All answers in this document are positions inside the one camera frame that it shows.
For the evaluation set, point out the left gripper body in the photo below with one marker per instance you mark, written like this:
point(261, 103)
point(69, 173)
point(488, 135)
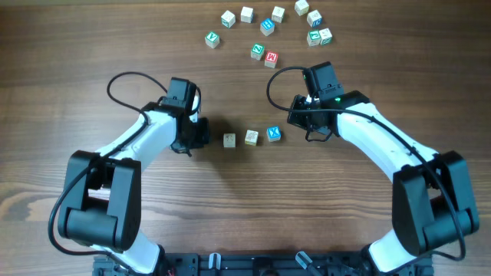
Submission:
point(198, 136)

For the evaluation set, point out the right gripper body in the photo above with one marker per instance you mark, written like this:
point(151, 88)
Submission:
point(308, 121)

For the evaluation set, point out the plain block with red drawing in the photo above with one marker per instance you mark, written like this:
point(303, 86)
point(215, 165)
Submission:
point(229, 140)

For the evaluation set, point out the blue letter X block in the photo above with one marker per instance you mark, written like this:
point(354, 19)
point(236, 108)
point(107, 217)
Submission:
point(273, 134)

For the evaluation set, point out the plain block with yellow side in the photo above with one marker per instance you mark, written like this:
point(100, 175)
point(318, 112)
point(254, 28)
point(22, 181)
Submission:
point(251, 137)

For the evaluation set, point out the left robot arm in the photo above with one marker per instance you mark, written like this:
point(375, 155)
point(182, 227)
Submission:
point(100, 206)

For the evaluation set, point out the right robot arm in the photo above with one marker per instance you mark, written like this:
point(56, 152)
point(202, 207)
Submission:
point(433, 203)

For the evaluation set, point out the red letter M block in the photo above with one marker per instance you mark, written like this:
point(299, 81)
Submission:
point(271, 59)

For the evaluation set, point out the green letter J block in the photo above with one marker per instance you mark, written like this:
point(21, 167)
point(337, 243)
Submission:
point(313, 38)

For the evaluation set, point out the block with green drawing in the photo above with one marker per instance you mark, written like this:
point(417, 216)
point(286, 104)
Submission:
point(326, 36)

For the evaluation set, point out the green letter Z block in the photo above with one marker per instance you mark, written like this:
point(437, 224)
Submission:
point(257, 51)

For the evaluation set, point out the green letter V block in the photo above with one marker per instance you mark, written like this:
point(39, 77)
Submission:
point(212, 39)

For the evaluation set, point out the block with blue side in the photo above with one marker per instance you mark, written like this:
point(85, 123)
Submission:
point(314, 18)

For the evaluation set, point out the blue letter H block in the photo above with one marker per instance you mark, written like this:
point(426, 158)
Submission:
point(267, 27)

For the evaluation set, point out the plain block with green side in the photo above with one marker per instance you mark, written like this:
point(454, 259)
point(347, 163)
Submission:
point(278, 14)

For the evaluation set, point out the plain wooden block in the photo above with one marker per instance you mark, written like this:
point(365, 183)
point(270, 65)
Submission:
point(247, 14)

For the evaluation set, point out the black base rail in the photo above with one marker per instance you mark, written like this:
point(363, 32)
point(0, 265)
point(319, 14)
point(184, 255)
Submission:
point(264, 264)

